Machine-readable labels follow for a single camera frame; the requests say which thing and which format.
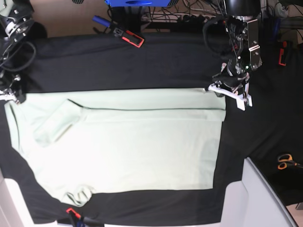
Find white foam block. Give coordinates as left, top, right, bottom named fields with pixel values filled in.
left=0, top=175, right=58, bottom=227
left=220, top=157, right=297, bottom=227

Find orange handled scissors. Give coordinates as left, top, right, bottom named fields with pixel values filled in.
left=277, top=154, right=303, bottom=170

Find red black clamp top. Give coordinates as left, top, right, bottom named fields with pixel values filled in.
left=113, top=27, right=144, bottom=48

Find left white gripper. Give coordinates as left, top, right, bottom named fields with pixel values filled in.
left=206, top=68, right=253, bottom=111

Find red black clamp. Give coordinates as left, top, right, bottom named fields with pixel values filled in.
left=65, top=207, right=105, bottom=227
left=278, top=41, right=288, bottom=66
left=113, top=27, right=144, bottom=48

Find light green T-shirt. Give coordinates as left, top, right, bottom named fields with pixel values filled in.
left=4, top=88, right=226, bottom=207

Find blue handled tool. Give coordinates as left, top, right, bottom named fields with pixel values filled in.
left=92, top=16, right=111, bottom=28

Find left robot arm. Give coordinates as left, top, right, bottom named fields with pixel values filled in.
left=203, top=0, right=262, bottom=110

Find blue box top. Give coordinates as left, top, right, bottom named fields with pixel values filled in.
left=105, top=0, right=170, bottom=7

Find black table cloth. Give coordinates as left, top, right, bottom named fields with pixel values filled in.
left=0, top=32, right=303, bottom=225

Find red black clamp bottom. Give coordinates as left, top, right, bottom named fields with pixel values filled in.
left=65, top=207, right=105, bottom=227

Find white power strip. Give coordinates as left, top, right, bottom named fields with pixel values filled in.
left=177, top=14, right=212, bottom=24

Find white foam block left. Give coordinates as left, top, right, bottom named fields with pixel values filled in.
left=0, top=175, right=58, bottom=227

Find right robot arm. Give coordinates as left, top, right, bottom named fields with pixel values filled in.
left=0, top=0, right=36, bottom=104

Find red black clamp right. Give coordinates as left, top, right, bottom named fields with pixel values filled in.
left=278, top=41, right=288, bottom=66

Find white foam block right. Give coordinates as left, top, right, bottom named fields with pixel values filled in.
left=220, top=157, right=297, bottom=227

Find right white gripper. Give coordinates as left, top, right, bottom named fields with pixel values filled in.
left=0, top=74, right=26, bottom=104

